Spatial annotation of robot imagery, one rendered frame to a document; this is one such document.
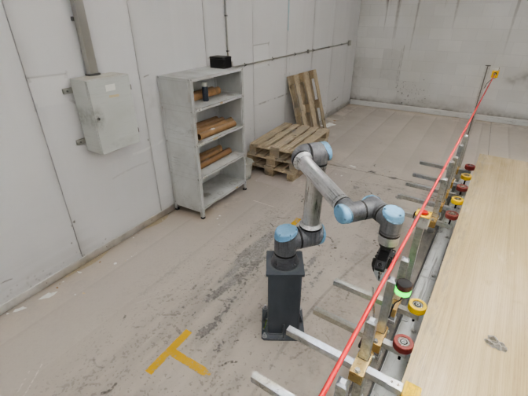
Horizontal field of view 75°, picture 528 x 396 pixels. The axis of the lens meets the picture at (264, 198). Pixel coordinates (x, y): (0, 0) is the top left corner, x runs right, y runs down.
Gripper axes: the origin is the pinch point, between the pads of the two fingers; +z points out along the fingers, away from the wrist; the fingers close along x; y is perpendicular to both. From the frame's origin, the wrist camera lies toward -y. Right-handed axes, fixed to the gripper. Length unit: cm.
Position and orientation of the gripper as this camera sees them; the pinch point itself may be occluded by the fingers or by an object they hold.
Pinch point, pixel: (379, 279)
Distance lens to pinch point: 174.7
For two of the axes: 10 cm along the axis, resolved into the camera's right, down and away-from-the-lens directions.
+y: 5.6, -4.0, 7.3
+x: -8.3, -2.7, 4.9
